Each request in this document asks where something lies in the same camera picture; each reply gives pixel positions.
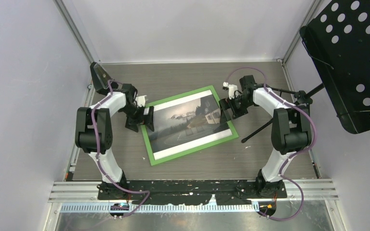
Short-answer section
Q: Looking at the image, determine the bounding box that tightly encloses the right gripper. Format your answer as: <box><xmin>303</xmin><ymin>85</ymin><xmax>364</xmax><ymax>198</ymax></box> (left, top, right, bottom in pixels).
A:
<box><xmin>219</xmin><ymin>95</ymin><xmax>254</xmax><ymax>125</ymax></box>

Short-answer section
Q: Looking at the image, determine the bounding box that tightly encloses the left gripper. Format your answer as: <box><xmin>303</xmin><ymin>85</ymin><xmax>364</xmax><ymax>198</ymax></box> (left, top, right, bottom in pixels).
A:
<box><xmin>120</xmin><ymin>104</ymin><xmax>154</xmax><ymax>133</ymax></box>

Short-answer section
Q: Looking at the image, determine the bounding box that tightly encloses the wooden picture frame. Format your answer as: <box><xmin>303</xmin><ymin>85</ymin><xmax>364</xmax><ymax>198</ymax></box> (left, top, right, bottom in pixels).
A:
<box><xmin>140</xmin><ymin>85</ymin><xmax>240</xmax><ymax>167</ymax></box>

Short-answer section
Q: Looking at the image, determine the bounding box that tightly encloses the photo with white borders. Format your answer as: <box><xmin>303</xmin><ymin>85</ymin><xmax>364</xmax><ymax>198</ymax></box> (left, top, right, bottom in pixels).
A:
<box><xmin>145</xmin><ymin>90</ymin><xmax>232</xmax><ymax>161</ymax></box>

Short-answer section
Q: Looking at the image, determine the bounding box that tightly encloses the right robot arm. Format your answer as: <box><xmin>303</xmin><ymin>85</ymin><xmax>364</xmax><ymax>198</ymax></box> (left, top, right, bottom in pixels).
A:
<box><xmin>219</xmin><ymin>75</ymin><xmax>312</xmax><ymax>198</ymax></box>

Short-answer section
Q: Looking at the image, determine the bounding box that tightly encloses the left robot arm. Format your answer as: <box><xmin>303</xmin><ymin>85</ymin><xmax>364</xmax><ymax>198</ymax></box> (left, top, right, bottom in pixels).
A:
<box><xmin>75</xmin><ymin>80</ymin><xmax>155</xmax><ymax>199</ymax></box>

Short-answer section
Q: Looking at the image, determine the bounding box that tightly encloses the black wedge object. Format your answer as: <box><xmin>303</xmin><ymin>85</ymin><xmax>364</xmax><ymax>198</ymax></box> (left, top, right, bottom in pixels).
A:
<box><xmin>90</xmin><ymin>62</ymin><xmax>119</xmax><ymax>96</ymax></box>

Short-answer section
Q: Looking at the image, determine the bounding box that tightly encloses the black music stand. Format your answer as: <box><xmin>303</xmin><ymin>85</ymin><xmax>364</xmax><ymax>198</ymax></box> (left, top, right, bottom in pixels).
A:
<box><xmin>241</xmin><ymin>0</ymin><xmax>370</xmax><ymax>144</ymax></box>

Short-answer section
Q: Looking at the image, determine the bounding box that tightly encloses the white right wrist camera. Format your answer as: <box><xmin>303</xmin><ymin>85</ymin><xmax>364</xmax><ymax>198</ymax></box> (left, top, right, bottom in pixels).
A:
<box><xmin>222</xmin><ymin>82</ymin><xmax>240</xmax><ymax>102</ymax></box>

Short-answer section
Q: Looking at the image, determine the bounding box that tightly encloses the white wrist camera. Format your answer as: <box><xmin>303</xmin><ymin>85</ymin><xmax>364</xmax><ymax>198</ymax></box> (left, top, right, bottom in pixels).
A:
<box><xmin>135</xmin><ymin>95</ymin><xmax>149</xmax><ymax>115</ymax></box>
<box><xmin>222</xmin><ymin>82</ymin><xmax>240</xmax><ymax>102</ymax></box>

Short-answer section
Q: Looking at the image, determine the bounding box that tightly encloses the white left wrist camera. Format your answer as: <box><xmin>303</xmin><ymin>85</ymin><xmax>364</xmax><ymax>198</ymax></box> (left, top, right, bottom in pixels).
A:
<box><xmin>135</xmin><ymin>95</ymin><xmax>149</xmax><ymax>115</ymax></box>

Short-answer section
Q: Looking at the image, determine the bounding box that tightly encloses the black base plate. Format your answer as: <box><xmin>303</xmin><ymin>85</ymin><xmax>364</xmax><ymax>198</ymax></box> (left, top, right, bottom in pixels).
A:
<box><xmin>96</xmin><ymin>180</ymin><xmax>287</xmax><ymax>205</ymax></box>

